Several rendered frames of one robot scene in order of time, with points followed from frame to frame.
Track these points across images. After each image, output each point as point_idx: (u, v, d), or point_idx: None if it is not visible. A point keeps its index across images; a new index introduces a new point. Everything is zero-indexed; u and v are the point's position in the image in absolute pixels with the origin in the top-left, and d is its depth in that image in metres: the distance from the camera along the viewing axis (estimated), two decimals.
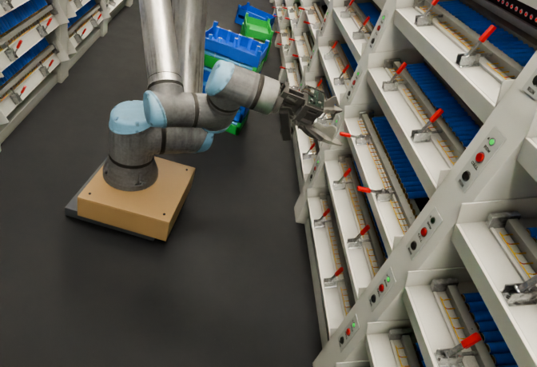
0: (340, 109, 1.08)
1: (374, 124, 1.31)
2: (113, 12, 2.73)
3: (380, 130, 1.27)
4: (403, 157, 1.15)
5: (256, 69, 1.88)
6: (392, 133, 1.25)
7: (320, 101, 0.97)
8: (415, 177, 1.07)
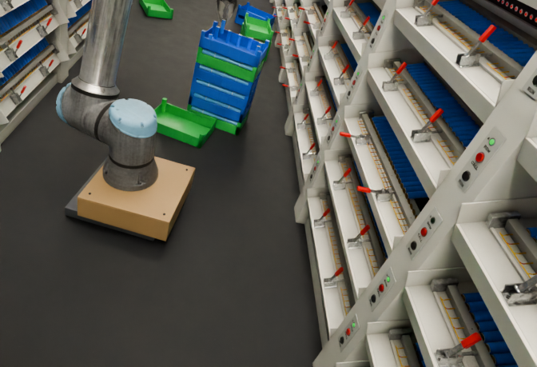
0: (220, 20, 1.82)
1: (374, 124, 1.31)
2: None
3: (380, 130, 1.27)
4: (403, 157, 1.15)
5: (256, 69, 1.88)
6: (392, 133, 1.25)
7: None
8: (415, 177, 1.07)
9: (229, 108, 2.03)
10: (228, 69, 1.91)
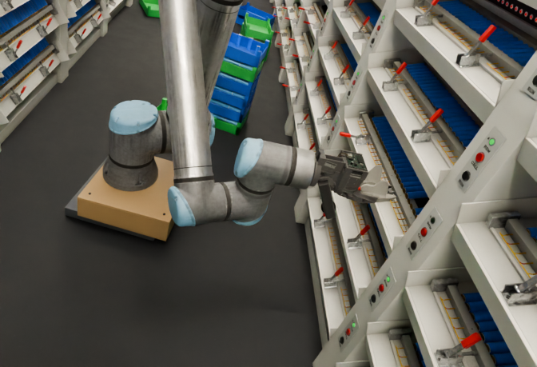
0: (387, 185, 0.95)
1: (374, 124, 1.31)
2: (113, 12, 2.73)
3: (380, 130, 1.27)
4: (403, 157, 1.15)
5: (256, 69, 1.88)
6: (392, 133, 1.25)
7: (362, 163, 0.88)
8: (415, 177, 1.07)
9: (229, 108, 2.03)
10: (228, 69, 1.91)
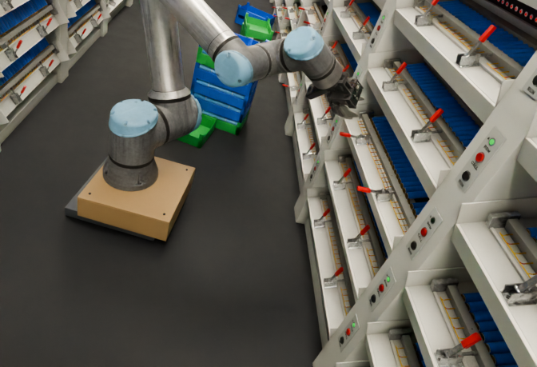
0: (355, 106, 1.26)
1: (374, 124, 1.31)
2: (113, 12, 2.73)
3: (380, 130, 1.27)
4: (403, 157, 1.15)
5: None
6: (392, 133, 1.25)
7: (358, 98, 1.14)
8: (415, 177, 1.07)
9: (229, 108, 2.03)
10: None
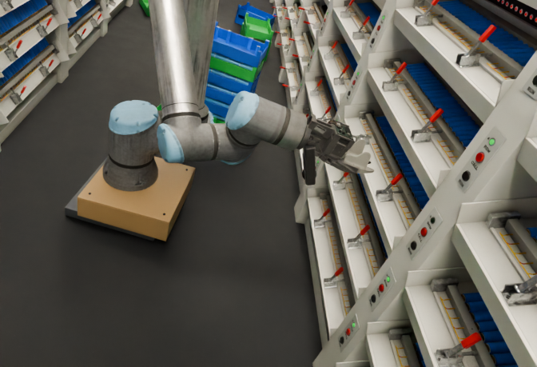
0: None
1: (378, 123, 1.31)
2: (113, 12, 2.73)
3: (385, 129, 1.27)
4: None
5: (256, 69, 1.88)
6: None
7: (349, 133, 0.91)
8: None
9: (229, 108, 2.03)
10: (228, 69, 1.91)
